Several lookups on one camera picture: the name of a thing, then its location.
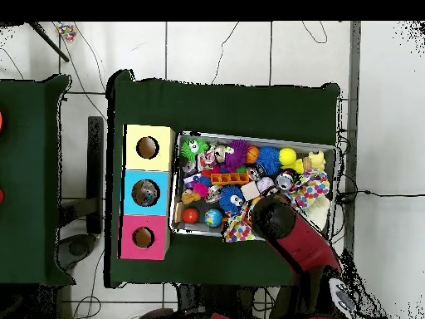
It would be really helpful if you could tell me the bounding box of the wooden three-hole box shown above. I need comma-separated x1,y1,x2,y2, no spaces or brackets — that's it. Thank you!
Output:
117,124,177,261

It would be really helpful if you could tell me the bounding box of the black power cable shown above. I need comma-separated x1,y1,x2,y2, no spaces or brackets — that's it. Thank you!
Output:
335,189,425,204

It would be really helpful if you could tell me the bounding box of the small multicoloured toy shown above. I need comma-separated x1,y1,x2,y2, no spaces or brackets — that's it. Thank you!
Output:
54,22,78,42

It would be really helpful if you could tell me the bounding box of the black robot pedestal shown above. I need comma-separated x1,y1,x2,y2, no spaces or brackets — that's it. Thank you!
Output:
177,284,255,315

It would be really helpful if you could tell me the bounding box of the wire mesh bin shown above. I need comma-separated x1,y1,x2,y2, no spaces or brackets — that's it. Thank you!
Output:
169,131,338,246

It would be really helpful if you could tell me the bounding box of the green spiky toy with eyes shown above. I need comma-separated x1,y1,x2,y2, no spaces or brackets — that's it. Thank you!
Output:
179,138,209,161

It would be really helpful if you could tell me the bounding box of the globe print ball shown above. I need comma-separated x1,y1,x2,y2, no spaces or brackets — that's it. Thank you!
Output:
203,208,223,228

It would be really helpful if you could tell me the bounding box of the red rubber ball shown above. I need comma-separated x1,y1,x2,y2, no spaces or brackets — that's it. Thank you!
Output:
182,208,200,224

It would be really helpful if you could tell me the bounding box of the blue spiky ball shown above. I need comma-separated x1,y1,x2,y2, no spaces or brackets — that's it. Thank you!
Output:
218,184,248,213

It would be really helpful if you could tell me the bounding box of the yellow smiley ball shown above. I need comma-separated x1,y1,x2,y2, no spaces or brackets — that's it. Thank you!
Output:
278,147,298,167

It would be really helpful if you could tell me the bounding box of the dark green tablecloth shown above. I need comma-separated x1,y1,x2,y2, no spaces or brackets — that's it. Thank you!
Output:
104,69,341,295
0,74,75,287

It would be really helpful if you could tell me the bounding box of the crushed black can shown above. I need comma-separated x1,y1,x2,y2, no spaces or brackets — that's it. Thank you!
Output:
247,164,265,182

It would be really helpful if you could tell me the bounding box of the black tripod leg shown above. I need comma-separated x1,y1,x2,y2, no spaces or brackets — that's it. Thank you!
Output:
28,22,71,63

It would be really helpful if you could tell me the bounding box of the grey chair base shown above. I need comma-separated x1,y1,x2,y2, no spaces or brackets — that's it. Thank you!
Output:
54,233,99,272

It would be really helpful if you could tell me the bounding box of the crushed silver can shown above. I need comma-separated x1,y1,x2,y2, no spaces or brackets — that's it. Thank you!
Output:
275,170,296,191

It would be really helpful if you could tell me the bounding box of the cream knitted cloth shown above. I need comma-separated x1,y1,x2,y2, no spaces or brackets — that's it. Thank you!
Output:
305,195,331,232

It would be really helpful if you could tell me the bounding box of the purple spiky toy with eyes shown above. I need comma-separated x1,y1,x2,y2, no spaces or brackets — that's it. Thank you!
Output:
221,139,250,172

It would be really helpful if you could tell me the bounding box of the polka dot paper napkin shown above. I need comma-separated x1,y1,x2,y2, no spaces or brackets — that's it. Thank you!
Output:
223,212,257,243

